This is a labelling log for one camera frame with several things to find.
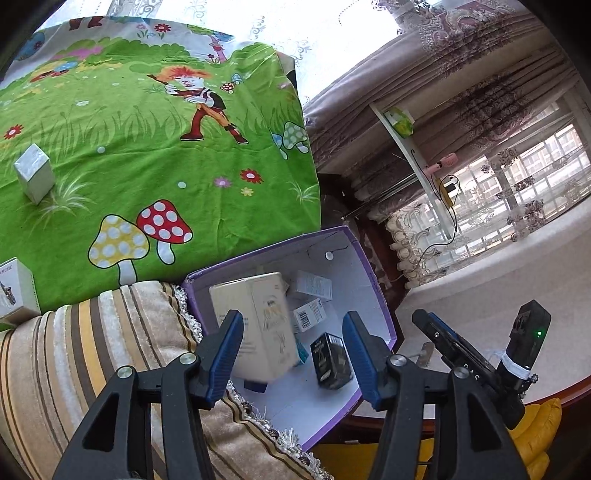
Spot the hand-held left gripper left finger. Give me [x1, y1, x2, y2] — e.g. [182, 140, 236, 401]
[52, 309, 245, 480]

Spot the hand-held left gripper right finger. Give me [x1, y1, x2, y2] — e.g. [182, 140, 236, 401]
[342, 310, 532, 480]

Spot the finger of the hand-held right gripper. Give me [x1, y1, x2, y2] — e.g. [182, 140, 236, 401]
[427, 311, 504, 370]
[412, 308, 502, 386]

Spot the black box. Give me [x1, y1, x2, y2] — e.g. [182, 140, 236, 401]
[310, 332, 354, 391]

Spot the tall beige box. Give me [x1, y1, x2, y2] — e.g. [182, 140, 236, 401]
[209, 272, 302, 385]

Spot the purple cardboard box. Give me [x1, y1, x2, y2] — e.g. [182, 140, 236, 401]
[181, 225, 399, 452]

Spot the white box with barcode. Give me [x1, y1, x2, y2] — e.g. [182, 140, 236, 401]
[290, 299, 329, 334]

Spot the white box blue label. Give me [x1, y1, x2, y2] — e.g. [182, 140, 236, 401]
[294, 270, 334, 302]

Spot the white box saxophone print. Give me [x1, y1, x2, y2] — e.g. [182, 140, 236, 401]
[0, 257, 41, 325]

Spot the small white box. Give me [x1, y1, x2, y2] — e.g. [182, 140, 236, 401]
[14, 143, 55, 205]

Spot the white window sill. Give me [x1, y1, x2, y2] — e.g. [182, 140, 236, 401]
[397, 217, 591, 407]

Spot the beige embroidered lace curtain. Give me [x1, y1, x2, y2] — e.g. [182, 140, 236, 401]
[387, 200, 448, 289]

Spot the yellow plush cushion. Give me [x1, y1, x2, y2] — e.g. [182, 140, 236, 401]
[316, 397, 563, 480]

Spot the yellow power strip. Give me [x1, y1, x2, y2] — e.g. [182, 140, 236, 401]
[438, 178, 461, 207]

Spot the white window grille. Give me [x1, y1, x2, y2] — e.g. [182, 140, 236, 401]
[457, 115, 591, 264]

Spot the pink handheld fan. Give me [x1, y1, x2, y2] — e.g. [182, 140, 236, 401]
[426, 154, 458, 175]

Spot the striped plush cushion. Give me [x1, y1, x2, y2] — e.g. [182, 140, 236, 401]
[0, 279, 319, 480]

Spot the green tissue pack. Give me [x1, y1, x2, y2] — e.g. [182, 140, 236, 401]
[383, 106, 415, 138]

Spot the mauve patterned curtain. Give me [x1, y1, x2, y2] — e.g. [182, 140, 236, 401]
[302, 0, 583, 222]

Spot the green cartoon printed sheet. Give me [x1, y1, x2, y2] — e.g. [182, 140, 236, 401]
[0, 16, 322, 315]

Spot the white lace curtain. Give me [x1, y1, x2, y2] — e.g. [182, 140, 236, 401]
[106, 0, 416, 97]

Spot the black cable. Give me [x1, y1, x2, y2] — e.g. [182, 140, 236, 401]
[402, 138, 462, 282]

